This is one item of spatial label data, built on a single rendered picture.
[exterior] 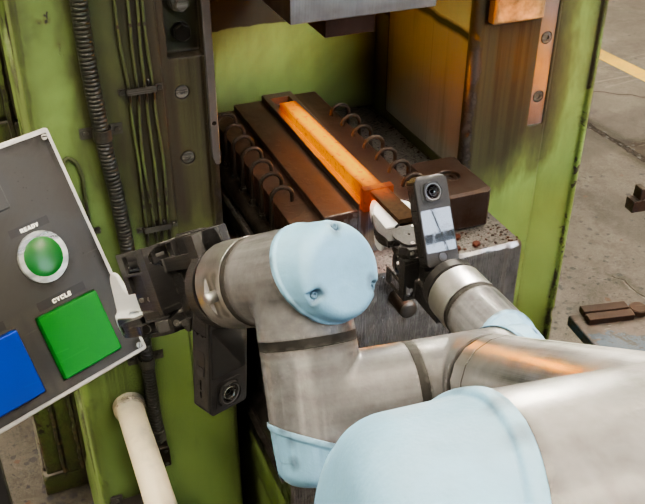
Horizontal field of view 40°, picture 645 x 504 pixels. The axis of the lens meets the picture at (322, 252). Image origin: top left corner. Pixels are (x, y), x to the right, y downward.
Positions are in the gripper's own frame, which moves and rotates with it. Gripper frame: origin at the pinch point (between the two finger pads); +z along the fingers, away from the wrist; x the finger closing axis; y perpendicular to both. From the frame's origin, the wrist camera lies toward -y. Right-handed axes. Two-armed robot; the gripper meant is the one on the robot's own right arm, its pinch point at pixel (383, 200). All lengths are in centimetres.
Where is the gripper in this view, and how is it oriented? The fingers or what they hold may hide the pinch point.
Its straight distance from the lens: 122.5
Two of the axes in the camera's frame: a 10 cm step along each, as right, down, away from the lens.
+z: -3.8, -5.0, 7.8
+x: 9.3, -2.1, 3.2
